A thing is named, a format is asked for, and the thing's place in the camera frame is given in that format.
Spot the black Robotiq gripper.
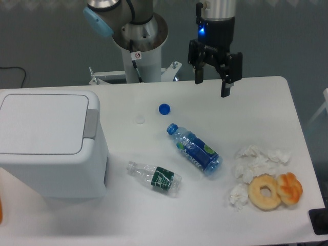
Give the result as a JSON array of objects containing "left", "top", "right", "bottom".
[{"left": 188, "top": 15, "right": 243, "bottom": 98}]

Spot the white trash can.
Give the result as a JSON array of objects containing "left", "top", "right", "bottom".
[{"left": 1, "top": 89, "right": 109, "bottom": 198}]

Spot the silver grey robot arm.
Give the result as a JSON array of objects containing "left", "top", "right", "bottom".
[{"left": 83, "top": 1, "right": 243, "bottom": 97}]

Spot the blue bottle cap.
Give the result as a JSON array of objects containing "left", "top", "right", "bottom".
[{"left": 158, "top": 104, "right": 171, "bottom": 115}]

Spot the blue plastic bottle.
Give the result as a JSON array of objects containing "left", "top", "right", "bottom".
[{"left": 167, "top": 123, "right": 223, "bottom": 176}]

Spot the white bottle cap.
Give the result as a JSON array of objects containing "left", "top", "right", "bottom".
[{"left": 135, "top": 115, "right": 146, "bottom": 125}]

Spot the large crumpled white tissue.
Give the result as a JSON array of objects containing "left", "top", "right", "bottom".
[{"left": 233, "top": 145, "right": 292, "bottom": 184}]

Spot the white furniture at right edge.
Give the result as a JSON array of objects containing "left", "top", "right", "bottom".
[{"left": 306, "top": 88, "right": 327, "bottom": 128}]

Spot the clear bottle green label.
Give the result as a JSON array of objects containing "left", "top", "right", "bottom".
[{"left": 127, "top": 161, "right": 182, "bottom": 198}]

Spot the small crumpled white tissue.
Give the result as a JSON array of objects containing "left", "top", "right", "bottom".
[{"left": 229, "top": 183, "right": 249, "bottom": 211}]

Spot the orange glazed bread roll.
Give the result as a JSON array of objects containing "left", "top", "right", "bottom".
[{"left": 277, "top": 172, "right": 303, "bottom": 206}]

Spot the black device at edge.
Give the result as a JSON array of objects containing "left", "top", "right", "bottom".
[{"left": 309, "top": 208, "right": 327, "bottom": 235}]

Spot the orange object at left edge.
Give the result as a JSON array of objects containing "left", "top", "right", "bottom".
[{"left": 0, "top": 199, "right": 3, "bottom": 224}]

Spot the white metal base frame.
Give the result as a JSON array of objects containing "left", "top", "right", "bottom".
[{"left": 89, "top": 61, "right": 182, "bottom": 85}]

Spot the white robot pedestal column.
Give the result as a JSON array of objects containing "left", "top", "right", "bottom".
[{"left": 121, "top": 48, "right": 161, "bottom": 84}]

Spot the plain ring donut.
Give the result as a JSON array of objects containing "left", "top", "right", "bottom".
[{"left": 248, "top": 175, "right": 281, "bottom": 211}]

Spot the black cable on floor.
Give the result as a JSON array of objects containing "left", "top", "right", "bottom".
[{"left": 0, "top": 66, "right": 27, "bottom": 88}]

